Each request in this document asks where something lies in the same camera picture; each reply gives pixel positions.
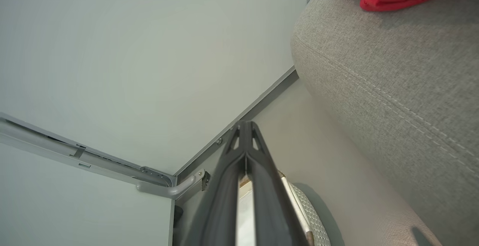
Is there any grey slotted partition rail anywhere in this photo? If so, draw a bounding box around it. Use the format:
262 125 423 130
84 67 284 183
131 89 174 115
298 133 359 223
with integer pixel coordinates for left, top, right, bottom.
0 112 177 187

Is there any grey metal partition foot bracket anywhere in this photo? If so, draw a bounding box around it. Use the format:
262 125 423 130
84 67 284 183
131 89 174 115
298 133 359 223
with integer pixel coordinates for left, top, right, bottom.
136 169 211 199

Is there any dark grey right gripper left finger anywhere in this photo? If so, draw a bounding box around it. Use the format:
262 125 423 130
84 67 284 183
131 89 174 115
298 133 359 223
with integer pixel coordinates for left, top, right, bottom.
183 121 247 246

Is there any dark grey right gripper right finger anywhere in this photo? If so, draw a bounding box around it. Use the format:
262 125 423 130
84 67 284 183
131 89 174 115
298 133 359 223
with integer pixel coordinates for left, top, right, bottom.
245 121 309 246

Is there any white laundry basket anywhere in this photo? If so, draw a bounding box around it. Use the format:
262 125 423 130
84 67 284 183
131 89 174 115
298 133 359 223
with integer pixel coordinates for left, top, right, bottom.
236 171 332 246

